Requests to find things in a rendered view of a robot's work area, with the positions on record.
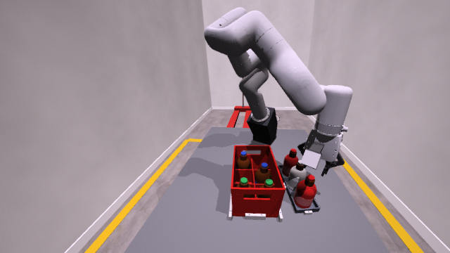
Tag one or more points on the white bottle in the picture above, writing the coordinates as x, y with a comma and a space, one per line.
297, 174

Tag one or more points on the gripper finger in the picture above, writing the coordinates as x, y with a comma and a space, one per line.
300, 147
333, 164

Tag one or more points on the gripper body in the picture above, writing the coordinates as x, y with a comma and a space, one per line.
332, 143

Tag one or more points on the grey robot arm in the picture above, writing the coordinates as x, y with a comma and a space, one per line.
250, 41

